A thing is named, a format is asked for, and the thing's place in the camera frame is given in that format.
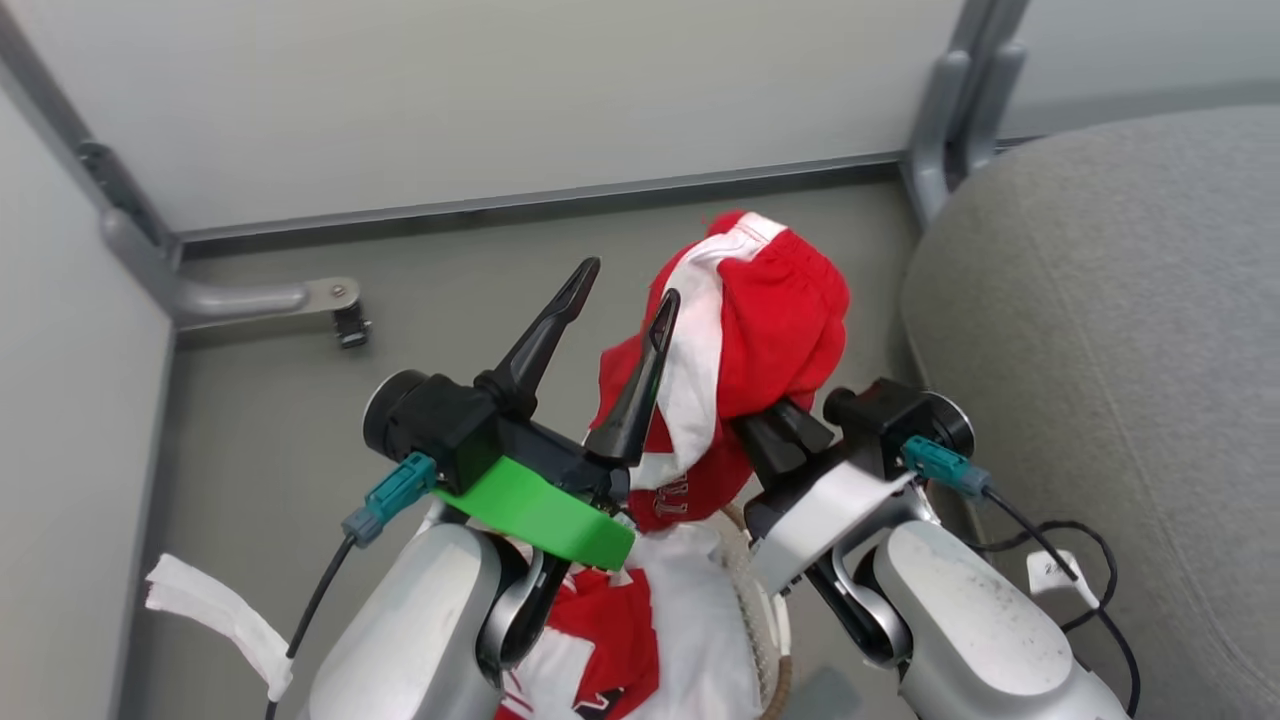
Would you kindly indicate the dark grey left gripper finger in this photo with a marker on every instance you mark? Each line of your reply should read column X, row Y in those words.
column 540, row 340
column 640, row 395

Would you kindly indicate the black green-banded left gripper body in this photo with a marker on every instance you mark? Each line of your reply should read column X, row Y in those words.
column 540, row 510

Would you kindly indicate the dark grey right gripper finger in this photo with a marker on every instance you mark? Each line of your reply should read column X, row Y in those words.
column 765, row 455
column 805, row 428

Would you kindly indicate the black white-banded right gripper body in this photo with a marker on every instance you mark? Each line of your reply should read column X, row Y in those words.
column 830, row 515

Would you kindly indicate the red white sports shorts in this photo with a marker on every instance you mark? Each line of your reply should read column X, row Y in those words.
column 775, row 320

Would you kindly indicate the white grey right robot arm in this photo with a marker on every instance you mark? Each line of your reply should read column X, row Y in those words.
column 980, row 640

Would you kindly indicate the white woven laundry basket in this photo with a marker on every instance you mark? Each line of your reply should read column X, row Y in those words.
column 775, row 620

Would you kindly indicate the red white jersey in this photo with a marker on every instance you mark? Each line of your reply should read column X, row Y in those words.
column 610, row 630

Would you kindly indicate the white garment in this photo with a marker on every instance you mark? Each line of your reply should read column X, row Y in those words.
column 700, row 620

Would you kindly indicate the small caster wheel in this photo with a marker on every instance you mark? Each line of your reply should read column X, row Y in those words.
column 352, row 325

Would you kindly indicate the grey fabric sofa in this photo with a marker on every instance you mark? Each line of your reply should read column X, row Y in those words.
column 1120, row 350

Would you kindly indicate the white cloth strip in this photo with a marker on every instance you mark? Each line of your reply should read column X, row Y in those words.
column 220, row 610

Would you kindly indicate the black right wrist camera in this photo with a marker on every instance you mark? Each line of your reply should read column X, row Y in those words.
column 900, row 415

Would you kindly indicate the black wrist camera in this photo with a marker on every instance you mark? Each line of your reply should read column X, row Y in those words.
column 430, row 420
column 900, row 415

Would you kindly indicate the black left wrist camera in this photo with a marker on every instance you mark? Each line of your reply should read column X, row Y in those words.
column 430, row 420

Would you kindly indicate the grey partition foot bracket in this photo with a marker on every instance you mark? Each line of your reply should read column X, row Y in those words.
column 240, row 298

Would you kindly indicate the grey partition corner post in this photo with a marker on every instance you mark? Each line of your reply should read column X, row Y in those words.
column 945, row 130

